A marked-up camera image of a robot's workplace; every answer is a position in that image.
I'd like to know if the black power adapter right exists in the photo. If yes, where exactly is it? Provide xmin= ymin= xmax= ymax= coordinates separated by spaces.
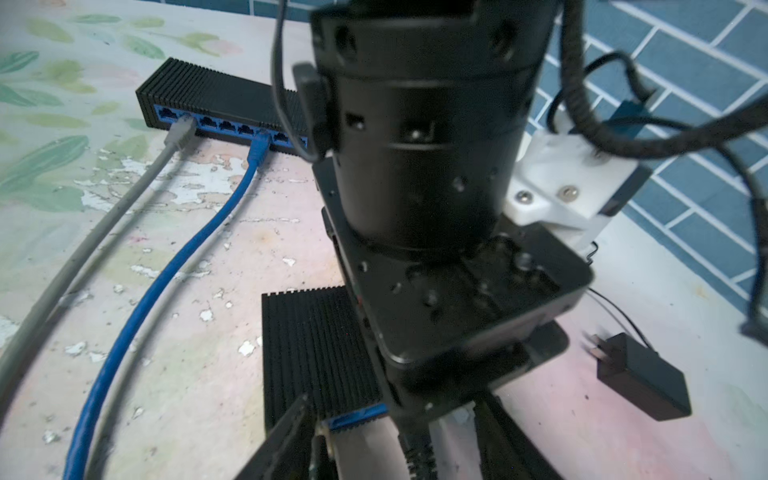
xmin=589 ymin=333 xmax=693 ymax=422

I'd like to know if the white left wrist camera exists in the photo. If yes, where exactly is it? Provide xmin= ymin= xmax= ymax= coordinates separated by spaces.
xmin=503 ymin=129 xmax=651 ymax=258

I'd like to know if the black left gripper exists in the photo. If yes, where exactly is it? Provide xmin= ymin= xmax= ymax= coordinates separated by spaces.
xmin=313 ymin=161 xmax=594 ymax=480

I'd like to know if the grey ethernet cable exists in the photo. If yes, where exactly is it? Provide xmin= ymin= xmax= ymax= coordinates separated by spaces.
xmin=0 ymin=113 xmax=199 ymax=409

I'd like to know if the black cable with teal plug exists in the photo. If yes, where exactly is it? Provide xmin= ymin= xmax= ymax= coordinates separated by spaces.
xmin=308 ymin=413 xmax=439 ymax=480

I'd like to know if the black network switch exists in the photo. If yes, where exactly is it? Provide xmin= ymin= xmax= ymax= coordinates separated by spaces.
xmin=136 ymin=58 xmax=296 ymax=155
xmin=261 ymin=286 xmax=388 ymax=431

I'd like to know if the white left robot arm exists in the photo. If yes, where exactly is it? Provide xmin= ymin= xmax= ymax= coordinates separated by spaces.
xmin=232 ymin=1 xmax=592 ymax=479

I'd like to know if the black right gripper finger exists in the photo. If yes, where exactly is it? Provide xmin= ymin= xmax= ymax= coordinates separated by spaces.
xmin=235 ymin=394 xmax=312 ymax=480

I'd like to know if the blue ethernet cable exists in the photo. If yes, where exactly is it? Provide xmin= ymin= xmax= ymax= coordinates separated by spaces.
xmin=61 ymin=128 xmax=274 ymax=480

